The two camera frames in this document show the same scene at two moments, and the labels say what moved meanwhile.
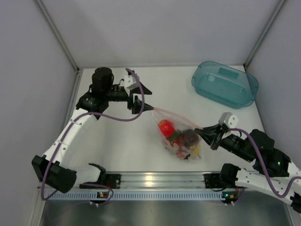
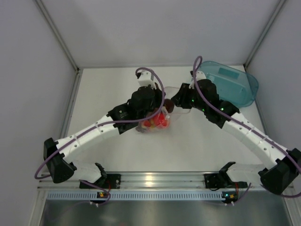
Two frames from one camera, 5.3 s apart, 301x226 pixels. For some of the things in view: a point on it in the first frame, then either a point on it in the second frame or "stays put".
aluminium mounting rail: [162, 180] stays put
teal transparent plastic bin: [225, 84] stays put
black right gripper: [209, 138] to [180, 99]
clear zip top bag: [178, 134] to [162, 122]
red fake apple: [167, 128] to [159, 119]
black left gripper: [136, 107] to [159, 95]
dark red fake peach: [190, 138] to [169, 105]
